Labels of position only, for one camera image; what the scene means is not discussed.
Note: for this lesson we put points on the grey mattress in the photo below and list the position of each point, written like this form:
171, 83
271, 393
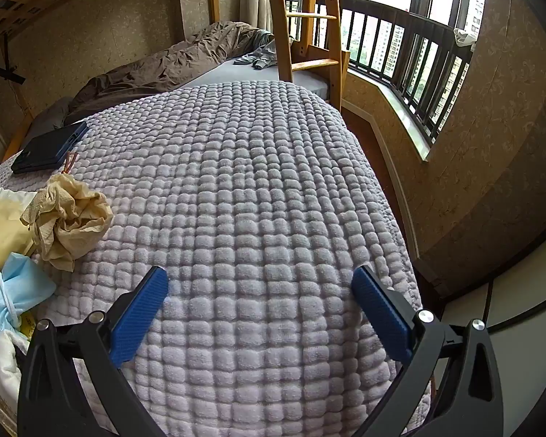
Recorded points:
236, 73

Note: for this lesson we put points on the brown duvet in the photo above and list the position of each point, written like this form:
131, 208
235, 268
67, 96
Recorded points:
177, 59

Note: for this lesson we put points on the white crumpled tissue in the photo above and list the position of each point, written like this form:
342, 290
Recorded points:
6, 364

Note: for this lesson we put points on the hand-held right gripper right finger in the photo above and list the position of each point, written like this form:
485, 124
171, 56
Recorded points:
382, 314

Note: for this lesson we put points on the crumpled brown paper bag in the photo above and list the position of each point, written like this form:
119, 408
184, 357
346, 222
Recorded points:
68, 218

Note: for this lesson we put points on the grey clothing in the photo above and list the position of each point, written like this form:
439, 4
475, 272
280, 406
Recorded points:
261, 54

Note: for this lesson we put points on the wooden bunk bed frame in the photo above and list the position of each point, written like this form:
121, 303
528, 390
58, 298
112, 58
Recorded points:
216, 0

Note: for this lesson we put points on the white cloth on railing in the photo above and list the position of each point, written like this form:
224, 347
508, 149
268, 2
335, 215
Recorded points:
464, 36

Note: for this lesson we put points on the wooden ladder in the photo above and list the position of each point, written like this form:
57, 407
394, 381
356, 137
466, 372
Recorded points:
284, 54

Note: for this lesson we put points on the yellow white plastic packet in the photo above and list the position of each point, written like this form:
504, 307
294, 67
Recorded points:
4, 232

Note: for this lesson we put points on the lavender quilted blanket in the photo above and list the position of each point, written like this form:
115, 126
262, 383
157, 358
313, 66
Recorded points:
254, 191

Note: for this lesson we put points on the dark window railing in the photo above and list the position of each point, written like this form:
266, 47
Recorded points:
391, 16

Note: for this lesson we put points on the black wall bracket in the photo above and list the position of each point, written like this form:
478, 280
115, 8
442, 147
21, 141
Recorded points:
8, 74

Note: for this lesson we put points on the dark blue flat box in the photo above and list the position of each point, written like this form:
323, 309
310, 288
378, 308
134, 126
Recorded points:
49, 145

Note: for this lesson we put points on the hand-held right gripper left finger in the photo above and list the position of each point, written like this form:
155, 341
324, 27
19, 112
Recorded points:
138, 314

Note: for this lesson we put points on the blue face mask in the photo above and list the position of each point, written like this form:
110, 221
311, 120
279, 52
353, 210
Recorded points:
13, 282

